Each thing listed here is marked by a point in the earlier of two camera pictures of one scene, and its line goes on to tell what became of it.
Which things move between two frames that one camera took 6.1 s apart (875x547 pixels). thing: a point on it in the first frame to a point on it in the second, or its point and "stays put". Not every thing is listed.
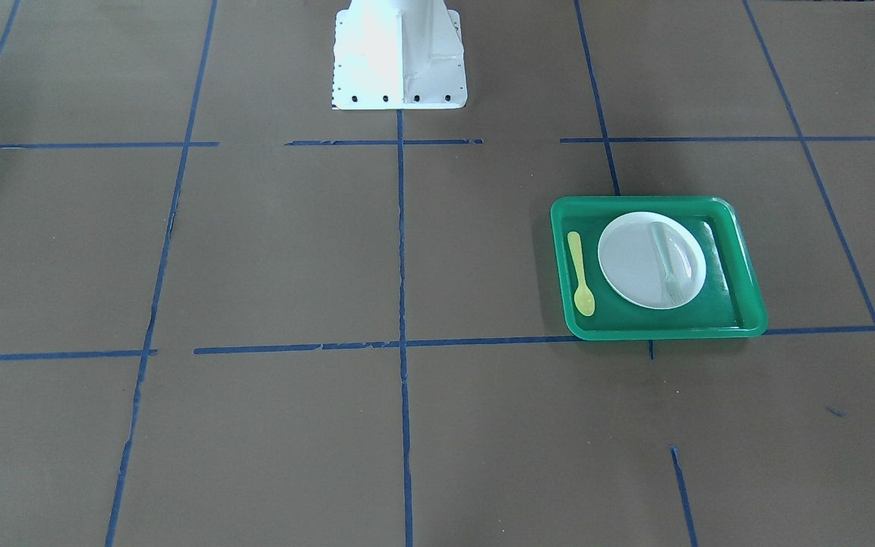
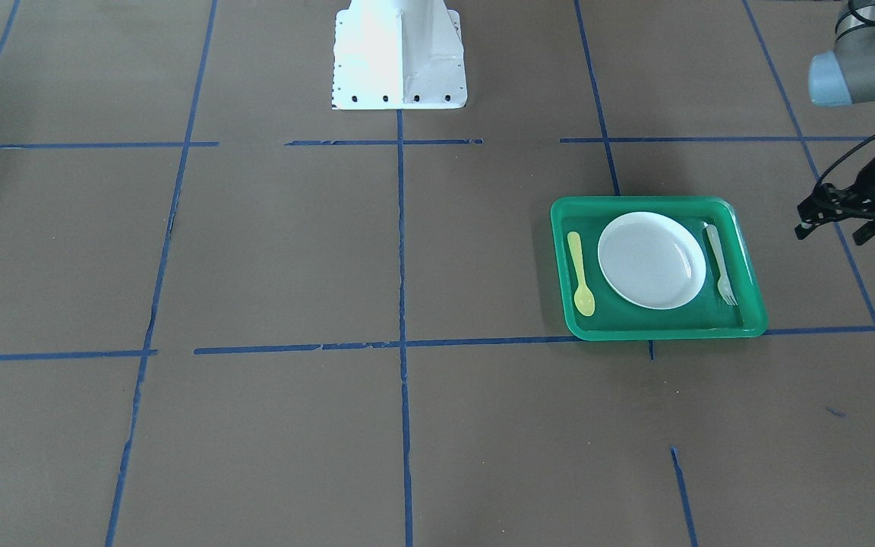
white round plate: (630, 260) stays put
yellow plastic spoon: (583, 298) stays put
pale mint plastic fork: (671, 286) to (724, 283)
